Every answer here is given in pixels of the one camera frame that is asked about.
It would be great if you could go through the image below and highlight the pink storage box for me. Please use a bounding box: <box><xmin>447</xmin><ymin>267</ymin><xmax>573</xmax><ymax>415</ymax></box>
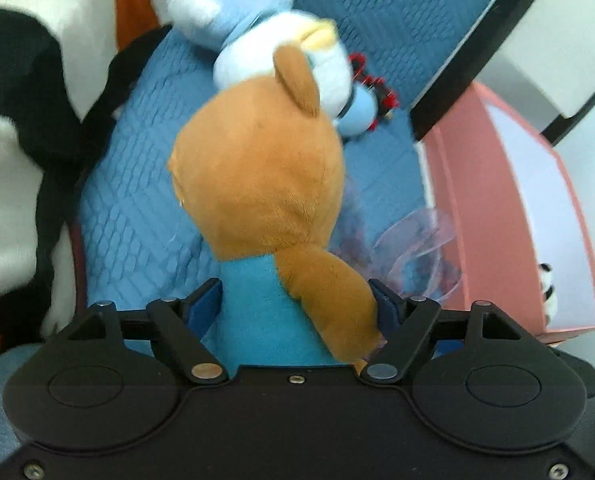
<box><xmin>421</xmin><ymin>82</ymin><xmax>595</xmax><ymax>342</ymax></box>

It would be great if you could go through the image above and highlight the brown bear plush blue shirt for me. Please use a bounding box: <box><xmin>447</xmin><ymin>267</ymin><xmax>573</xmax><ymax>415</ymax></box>
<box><xmin>168</xmin><ymin>44</ymin><xmax>382</xmax><ymax>372</ymax></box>

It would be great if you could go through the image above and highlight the large black white plush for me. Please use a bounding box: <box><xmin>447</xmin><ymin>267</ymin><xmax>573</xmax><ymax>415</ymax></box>
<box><xmin>0</xmin><ymin>0</ymin><xmax>168</xmax><ymax>353</ymax></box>

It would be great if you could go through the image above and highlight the white blue unicorn plush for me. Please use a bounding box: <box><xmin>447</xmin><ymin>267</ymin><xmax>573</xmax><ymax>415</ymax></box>
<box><xmin>166</xmin><ymin>0</ymin><xmax>379</xmax><ymax>139</ymax></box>

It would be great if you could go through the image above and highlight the small panda plush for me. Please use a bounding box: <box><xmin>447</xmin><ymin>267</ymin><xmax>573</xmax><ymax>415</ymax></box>
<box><xmin>538</xmin><ymin>263</ymin><xmax>558</xmax><ymax>326</ymax></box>

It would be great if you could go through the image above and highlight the black red figurine toy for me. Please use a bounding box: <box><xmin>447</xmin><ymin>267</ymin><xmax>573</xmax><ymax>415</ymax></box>
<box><xmin>349</xmin><ymin>52</ymin><xmax>401</xmax><ymax>131</ymax></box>

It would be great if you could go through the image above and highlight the blue quilted chair cushion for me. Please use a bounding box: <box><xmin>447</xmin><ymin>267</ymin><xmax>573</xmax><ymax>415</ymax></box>
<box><xmin>76</xmin><ymin>0</ymin><xmax>524</xmax><ymax>356</ymax></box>

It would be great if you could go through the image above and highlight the purple sheer ribbon bag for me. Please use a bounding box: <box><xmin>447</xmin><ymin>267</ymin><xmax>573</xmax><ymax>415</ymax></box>
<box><xmin>329</xmin><ymin>179</ymin><xmax>462</xmax><ymax>304</ymax></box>

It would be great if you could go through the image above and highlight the black chair frame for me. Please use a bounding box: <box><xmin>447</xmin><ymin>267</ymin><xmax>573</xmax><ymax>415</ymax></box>
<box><xmin>410</xmin><ymin>0</ymin><xmax>595</xmax><ymax>144</ymax></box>

